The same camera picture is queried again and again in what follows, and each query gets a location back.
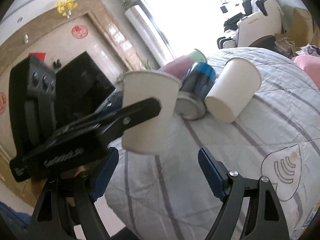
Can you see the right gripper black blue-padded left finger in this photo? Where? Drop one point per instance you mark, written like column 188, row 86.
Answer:
column 52, row 218

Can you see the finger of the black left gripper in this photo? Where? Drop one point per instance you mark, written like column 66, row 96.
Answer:
column 112, row 103
column 108, row 126

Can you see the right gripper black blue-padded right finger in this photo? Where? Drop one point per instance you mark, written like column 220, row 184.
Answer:
column 265, row 218

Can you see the white paper cup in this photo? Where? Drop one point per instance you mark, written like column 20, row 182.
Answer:
column 238, row 82
column 149, row 137

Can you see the black television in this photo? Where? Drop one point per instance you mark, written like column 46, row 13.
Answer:
column 81, row 87

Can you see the pink green cylindrical canister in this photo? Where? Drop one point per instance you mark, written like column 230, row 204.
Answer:
column 180, row 66

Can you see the blue black metal can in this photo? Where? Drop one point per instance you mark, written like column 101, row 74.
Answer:
column 195, row 86

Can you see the striped white quilt tablecloth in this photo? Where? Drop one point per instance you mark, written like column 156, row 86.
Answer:
column 277, row 135

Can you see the white standing air conditioner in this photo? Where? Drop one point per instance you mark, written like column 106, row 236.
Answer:
column 149, row 35

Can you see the yellow flower decoration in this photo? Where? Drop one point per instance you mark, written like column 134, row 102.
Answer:
column 65, row 7

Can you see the pink towel on armrest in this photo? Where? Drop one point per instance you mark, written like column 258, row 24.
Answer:
column 311, row 66

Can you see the white massage chair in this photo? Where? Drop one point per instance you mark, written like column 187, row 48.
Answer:
column 261, row 18

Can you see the purple white pillow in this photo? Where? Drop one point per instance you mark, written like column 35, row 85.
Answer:
column 309, row 50

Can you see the black camera box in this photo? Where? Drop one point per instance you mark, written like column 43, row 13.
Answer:
column 32, row 92

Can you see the red round wall sticker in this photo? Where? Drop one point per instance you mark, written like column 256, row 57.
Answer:
column 79, row 31

